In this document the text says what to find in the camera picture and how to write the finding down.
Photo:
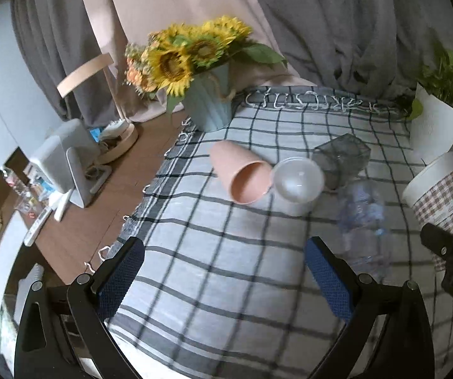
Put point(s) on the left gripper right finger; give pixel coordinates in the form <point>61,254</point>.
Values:
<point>404,348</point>

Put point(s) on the grey curtain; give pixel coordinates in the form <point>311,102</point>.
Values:
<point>367,47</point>

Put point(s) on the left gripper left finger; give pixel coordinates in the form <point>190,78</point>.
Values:
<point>60,325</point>

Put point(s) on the beige curtain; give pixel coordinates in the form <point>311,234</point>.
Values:
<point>118,22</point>

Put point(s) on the white cube device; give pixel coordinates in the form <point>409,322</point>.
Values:
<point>67,159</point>

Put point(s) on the teal ribbed vase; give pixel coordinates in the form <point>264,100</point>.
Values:
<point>208,99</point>

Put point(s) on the checkered grey tablecloth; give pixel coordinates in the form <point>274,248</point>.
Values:
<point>224,291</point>

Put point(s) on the checkered paper cup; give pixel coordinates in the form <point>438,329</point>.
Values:
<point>430,193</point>

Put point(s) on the white ceramic cup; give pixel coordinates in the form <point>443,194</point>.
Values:
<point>297,183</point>

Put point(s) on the white remote control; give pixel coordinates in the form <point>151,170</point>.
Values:
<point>35,229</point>

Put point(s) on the pink plastic cup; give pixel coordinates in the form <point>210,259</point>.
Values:
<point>245,176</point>

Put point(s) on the dark glass cup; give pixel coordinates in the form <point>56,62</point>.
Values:
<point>341,160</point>

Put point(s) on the sunflower bouquet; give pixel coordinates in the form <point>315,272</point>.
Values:
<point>174,57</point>

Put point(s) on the green pothos plant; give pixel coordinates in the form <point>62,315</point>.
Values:
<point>437,78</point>

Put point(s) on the white plant pot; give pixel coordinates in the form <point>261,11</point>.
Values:
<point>431,132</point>

